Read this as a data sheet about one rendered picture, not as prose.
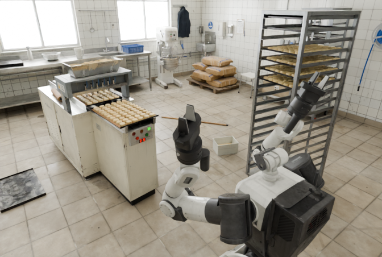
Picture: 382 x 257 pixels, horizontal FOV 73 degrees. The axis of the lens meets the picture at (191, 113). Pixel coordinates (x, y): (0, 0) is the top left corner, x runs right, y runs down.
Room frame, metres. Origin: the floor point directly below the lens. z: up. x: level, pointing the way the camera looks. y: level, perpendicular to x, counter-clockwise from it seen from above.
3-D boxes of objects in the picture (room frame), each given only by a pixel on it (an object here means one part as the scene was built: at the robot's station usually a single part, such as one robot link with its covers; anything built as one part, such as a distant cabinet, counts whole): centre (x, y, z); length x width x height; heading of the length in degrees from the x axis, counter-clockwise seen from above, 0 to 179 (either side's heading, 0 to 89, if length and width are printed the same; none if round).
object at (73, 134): (3.10, 1.36, 0.42); 1.28 x 0.72 x 0.84; 42
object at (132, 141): (2.10, 0.46, 0.77); 0.24 x 0.04 x 0.14; 132
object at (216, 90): (6.23, -0.56, 0.06); 1.20 x 0.80 x 0.11; 38
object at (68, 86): (2.75, 1.04, 1.01); 0.72 x 0.33 x 0.34; 132
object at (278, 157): (0.85, -0.31, 1.30); 0.10 x 0.07 x 0.09; 126
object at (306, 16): (2.01, -0.84, 0.97); 0.03 x 0.03 x 1.70; 28
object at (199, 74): (6.10, -0.39, 0.32); 0.72 x 0.42 x 0.17; 40
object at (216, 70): (6.00, -0.72, 0.47); 0.72 x 0.42 x 0.17; 131
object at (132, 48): (5.98, 1.31, 0.95); 0.40 x 0.30 x 0.14; 129
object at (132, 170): (2.37, 0.70, 0.45); 0.70 x 0.34 x 0.90; 42
